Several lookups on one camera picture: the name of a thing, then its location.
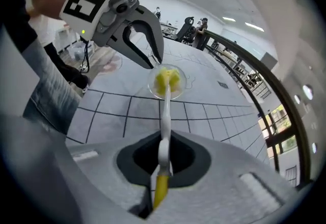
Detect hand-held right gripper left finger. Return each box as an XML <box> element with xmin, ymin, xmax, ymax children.
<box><xmin>66</xmin><ymin>131</ymin><xmax>162</xmax><ymax>219</ymax></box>

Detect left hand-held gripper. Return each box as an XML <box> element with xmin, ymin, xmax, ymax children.
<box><xmin>60</xmin><ymin>0</ymin><xmax>165</xmax><ymax>69</ymax></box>

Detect person's blue jeans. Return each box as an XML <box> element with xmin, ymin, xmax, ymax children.
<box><xmin>22</xmin><ymin>38</ymin><xmax>85</xmax><ymax>134</ymax></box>

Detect large glass window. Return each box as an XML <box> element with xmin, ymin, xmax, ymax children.
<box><xmin>257</xmin><ymin>104</ymin><xmax>298</xmax><ymax>167</ymax></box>

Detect person's black top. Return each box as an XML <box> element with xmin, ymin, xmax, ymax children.
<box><xmin>0</xmin><ymin>0</ymin><xmax>39</xmax><ymax>53</ymax></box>

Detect white checked tablecloth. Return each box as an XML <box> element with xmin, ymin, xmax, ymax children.
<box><xmin>65</xmin><ymin>36</ymin><xmax>270</xmax><ymax>165</ymax></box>

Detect clear plastic storage bin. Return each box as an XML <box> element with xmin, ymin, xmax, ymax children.
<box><xmin>68</xmin><ymin>41</ymin><xmax>89</xmax><ymax>63</ymax></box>

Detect clear drinking glass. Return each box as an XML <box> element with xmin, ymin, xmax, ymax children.
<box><xmin>147</xmin><ymin>63</ymin><xmax>188</xmax><ymax>101</ymax></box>

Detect yellow sponge brush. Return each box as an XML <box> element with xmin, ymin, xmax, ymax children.
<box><xmin>152</xmin><ymin>69</ymin><xmax>188</xmax><ymax>210</ymax></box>

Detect dark handrail metal railing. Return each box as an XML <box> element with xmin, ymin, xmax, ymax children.
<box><xmin>203</xmin><ymin>29</ymin><xmax>313</xmax><ymax>188</ymax></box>

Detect black office chair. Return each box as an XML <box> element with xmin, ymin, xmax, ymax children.
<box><xmin>177</xmin><ymin>16</ymin><xmax>196</xmax><ymax>44</ymax></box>

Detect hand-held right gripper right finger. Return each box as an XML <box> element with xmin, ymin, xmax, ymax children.
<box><xmin>157</xmin><ymin>130</ymin><xmax>300</xmax><ymax>224</ymax></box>

